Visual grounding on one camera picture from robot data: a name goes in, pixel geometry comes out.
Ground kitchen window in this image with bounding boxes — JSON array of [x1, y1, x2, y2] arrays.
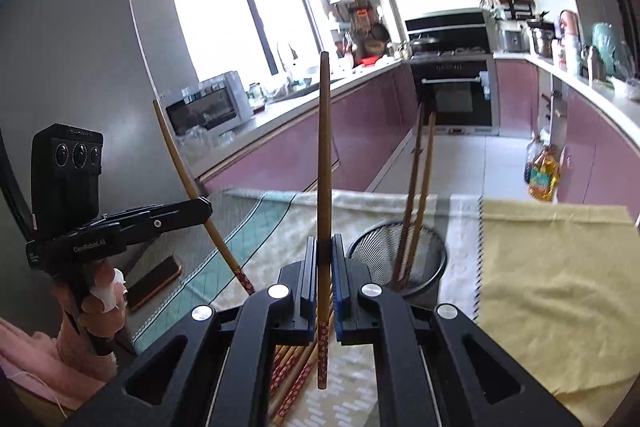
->
[[162, 0, 331, 82]]

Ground red-tipped wooden chopstick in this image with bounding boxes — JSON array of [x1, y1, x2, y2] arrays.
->
[[316, 51, 332, 391], [400, 111, 437, 293], [152, 98, 257, 297], [391, 102, 426, 290]]

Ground yellow cooking oil bottle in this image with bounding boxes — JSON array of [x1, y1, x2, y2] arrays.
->
[[527, 146, 561, 202]]

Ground green kettle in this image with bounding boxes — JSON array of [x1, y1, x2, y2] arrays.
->
[[591, 23, 622, 78]]

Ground steel thermos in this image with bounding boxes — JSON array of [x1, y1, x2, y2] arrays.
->
[[580, 46, 603, 80]]

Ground patterned green beige tablecloth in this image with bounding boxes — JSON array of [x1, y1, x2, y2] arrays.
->
[[127, 188, 483, 427]]

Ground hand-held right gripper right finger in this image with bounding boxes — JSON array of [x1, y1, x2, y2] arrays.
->
[[331, 234, 583, 427]]

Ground pink kettle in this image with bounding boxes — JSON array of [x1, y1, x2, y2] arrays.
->
[[559, 9, 581, 38]]

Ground person's left hand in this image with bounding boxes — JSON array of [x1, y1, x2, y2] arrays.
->
[[54, 264, 132, 355]]

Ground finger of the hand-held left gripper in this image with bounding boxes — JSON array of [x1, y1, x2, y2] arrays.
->
[[117, 212, 213, 250], [100, 197, 213, 225]]

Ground pink base cabinets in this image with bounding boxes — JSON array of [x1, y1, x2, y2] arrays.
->
[[195, 59, 418, 198], [495, 57, 640, 228]]

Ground steel pot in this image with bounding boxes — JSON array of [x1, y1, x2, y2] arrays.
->
[[527, 19, 556, 58]]

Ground bunch of wooden chopsticks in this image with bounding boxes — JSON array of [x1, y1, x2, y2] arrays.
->
[[269, 342, 321, 427]]

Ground black mesh holder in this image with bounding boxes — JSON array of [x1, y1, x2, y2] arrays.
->
[[346, 220, 448, 299]]

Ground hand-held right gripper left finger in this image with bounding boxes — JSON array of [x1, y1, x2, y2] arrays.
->
[[65, 237, 321, 427]]

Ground knife rack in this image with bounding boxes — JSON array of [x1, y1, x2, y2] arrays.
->
[[539, 89, 568, 142]]

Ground black built-in oven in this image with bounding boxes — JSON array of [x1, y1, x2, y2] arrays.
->
[[409, 54, 500, 136]]

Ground chrome faucet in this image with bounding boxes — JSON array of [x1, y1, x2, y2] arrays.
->
[[276, 41, 301, 82]]

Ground black wok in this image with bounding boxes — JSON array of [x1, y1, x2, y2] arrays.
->
[[410, 34, 441, 52]]

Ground brown smartphone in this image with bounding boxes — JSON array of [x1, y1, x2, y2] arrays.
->
[[126, 254, 183, 312]]

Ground microwave oven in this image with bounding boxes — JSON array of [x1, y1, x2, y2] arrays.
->
[[164, 71, 254, 138]]

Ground dark sauce bottle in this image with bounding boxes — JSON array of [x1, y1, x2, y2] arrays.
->
[[524, 137, 543, 184]]

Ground hanging pans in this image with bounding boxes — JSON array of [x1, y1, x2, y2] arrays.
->
[[350, 4, 391, 58]]

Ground person's left forearm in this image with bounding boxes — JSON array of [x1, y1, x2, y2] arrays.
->
[[0, 317, 118, 410]]

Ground grey refrigerator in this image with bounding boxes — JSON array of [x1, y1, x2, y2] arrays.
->
[[0, 0, 201, 343]]

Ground black range hood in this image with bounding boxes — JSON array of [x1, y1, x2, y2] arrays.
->
[[404, 9, 492, 45]]

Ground silver rice cooker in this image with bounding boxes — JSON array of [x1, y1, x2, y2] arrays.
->
[[501, 27, 531, 54]]

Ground clear plastic bags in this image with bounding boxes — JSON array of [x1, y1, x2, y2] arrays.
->
[[175, 127, 236, 154]]

